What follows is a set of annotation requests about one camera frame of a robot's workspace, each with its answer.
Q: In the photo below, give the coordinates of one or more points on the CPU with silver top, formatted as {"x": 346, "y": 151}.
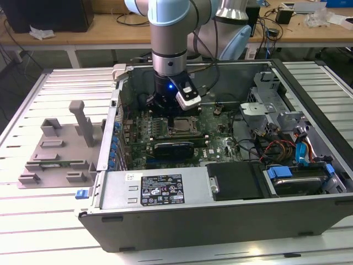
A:
{"x": 183, "y": 124}

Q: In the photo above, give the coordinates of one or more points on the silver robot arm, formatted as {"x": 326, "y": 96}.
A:
{"x": 168, "y": 36}

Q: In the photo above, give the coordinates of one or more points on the CPU socket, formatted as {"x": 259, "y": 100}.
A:
{"x": 190, "y": 132}

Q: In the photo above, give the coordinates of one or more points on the green RAM stick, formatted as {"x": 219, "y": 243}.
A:
{"x": 59, "y": 164}
{"x": 179, "y": 140}

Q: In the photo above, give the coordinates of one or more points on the coin cell battery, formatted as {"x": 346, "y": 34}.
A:
{"x": 218, "y": 109}

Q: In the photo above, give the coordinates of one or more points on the graphics card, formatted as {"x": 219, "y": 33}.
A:
{"x": 173, "y": 150}

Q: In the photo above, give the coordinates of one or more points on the silver internal USB port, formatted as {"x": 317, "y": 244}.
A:
{"x": 221, "y": 128}

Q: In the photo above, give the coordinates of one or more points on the green motherboard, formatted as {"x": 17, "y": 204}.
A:
{"x": 218, "y": 143}

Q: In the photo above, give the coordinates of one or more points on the blue expansion card retainer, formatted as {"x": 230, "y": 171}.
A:
{"x": 113, "y": 150}

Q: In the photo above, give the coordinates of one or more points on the wooden desk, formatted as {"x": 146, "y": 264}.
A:
{"x": 96, "y": 30}

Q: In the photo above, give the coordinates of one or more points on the silver metal disk bay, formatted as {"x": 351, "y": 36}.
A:
{"x": 256, "y": 109}

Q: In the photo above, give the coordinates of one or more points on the grey parts rack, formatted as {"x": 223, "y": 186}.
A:
{"x": 71, "y": 149}

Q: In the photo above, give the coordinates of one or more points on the black upright computer tower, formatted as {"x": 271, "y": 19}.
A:
{"x": 253, "y": 19}

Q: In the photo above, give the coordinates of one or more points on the silver power supply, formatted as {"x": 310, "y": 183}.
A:
{"x": 115, "y": 190}

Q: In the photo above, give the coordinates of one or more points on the black power plug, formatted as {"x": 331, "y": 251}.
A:
{"x": 273, "y": 127}

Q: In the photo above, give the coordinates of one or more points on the black plastic shroud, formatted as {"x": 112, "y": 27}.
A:
{"x": 237, "y": 179}

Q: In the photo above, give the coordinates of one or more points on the white crumpled cloth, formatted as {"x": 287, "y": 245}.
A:
{"x": 41, "y": 33}

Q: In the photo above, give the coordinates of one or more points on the large black box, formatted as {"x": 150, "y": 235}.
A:
{"x": 49, "y": 13}

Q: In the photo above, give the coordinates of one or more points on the blue case latch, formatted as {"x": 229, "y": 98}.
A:
{"x": 81, "y": 194}

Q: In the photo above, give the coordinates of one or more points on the small black box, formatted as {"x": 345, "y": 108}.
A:
{"x": 284, "y": 16}

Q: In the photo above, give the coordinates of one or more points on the blue disk carrier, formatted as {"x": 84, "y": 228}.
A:
{"x": 280, "y": 172}

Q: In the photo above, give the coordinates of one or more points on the grey PC case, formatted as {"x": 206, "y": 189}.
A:
{"x": 193, "y": 229}

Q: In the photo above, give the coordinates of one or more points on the hard disk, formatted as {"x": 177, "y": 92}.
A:
{"x": 298, "y": 185}

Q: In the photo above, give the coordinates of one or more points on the crumpled clear plastic bag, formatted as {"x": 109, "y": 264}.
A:
{"x": 317, "y": 18}

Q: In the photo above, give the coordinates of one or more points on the white paper sheet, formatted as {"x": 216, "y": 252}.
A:
{"x": 342, "y": 20}

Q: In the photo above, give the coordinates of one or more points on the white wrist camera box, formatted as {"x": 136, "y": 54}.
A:
{"x": 191, "y": 102}

